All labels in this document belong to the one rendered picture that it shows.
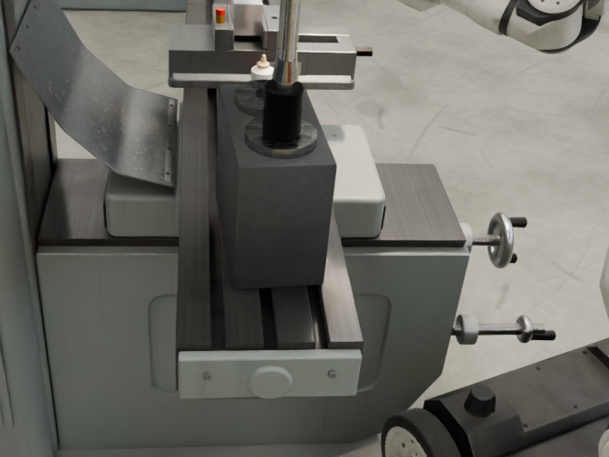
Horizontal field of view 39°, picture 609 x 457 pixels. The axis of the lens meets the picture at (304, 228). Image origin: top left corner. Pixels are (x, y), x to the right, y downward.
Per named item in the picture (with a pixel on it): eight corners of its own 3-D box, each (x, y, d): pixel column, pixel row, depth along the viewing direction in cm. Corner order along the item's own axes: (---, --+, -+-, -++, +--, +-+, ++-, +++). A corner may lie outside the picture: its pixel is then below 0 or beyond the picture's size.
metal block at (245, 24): (258, 23, 163) (259, -8, 159) (261, 35, 158) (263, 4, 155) (230, 23, 162) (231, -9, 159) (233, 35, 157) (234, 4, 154)
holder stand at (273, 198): (294, 194, 131) (304, 73, 119) (324, 286, 113) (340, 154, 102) (216, 197, 129) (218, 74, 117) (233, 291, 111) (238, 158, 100)
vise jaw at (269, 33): (287, 24, 167) (288, 4, 165) (294, 51, 157) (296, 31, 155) (256, 24, 166) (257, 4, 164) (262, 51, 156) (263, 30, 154)
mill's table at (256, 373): (283, 20, 208) (285, -12, 204) (362, 400, 108) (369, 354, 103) (187, 16, 205) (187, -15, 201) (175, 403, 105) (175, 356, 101)
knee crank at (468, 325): (547, 329, 179) (555, 307, 176) (557, 349, 174) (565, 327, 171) (446, 330, 176) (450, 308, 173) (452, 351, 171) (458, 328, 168)
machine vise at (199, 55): (342, 56, 174) (348, 4, 168) (355, 90, 162) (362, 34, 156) (168, 53, 169) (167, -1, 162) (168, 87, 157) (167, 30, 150)
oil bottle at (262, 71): (271, 107, 154) (275, 50, 147) (273, 118, 150) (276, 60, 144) (248, 107, 153) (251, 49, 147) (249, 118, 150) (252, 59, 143)
